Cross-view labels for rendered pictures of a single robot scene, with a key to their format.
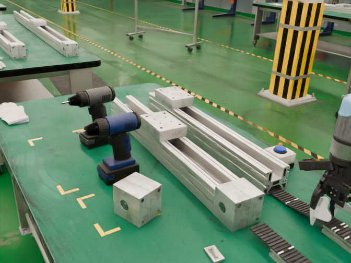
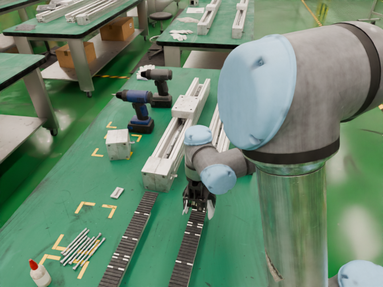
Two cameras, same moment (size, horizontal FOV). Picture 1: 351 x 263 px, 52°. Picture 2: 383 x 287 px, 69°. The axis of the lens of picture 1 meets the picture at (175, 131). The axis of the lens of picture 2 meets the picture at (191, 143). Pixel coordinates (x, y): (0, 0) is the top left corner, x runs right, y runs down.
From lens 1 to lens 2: 0.92 m
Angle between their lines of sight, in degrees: 40
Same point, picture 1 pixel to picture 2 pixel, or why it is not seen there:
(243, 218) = (151, 184)
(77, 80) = not seen: hidden behind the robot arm
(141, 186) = (117, 138)
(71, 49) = (236, 32)
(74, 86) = not seen: hidden behind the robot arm
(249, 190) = (161, 168)
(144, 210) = (112, 152)
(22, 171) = (108, 107)
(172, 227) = (122, 169)
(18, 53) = (201, 31)
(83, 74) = not seen: hidden behind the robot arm
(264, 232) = (147, 197)
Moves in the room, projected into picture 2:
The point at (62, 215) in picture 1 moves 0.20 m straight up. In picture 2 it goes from (92, 137) to (82, 101)
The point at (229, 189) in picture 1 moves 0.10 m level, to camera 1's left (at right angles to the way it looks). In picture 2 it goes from (153, 162) to (137, 150)
